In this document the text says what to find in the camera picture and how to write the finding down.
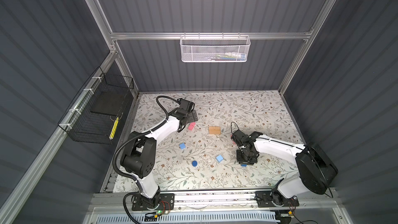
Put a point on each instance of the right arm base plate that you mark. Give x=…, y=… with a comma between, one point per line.
x=264, y=198

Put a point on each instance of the light pink rectangular block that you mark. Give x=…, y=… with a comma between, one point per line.
x=191, y=126

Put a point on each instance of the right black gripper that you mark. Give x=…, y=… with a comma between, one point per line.
x=251, y=160

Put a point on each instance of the black pad in basket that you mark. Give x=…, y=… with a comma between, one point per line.
x=108, y=103

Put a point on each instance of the white wire mesh basket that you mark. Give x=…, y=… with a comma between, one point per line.
x=195, y=49

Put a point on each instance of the black wire basket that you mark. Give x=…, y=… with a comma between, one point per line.
x=83, y=126

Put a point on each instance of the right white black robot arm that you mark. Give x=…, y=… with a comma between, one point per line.
x=316, y=171

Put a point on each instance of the natural wood plank block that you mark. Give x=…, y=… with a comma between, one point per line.
x=214, y=129

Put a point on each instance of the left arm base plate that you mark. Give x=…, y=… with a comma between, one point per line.
x=160, y=202

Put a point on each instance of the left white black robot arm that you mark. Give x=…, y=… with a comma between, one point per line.
x=135, y=158

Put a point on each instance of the markers in white basket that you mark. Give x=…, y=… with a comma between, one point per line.
x=229, y=56

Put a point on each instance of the yellow marker in basket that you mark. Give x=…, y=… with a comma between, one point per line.
x=114, y=128

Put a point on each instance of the light blue square block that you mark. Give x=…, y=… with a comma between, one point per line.
x=219, y=158

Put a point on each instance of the floral patterned table mat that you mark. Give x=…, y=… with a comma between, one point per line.
x=249, y=111

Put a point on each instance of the white ventilated cable duct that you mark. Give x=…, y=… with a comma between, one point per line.
x=239, y=217

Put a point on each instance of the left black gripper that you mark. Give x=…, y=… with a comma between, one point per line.
x=192, y=116

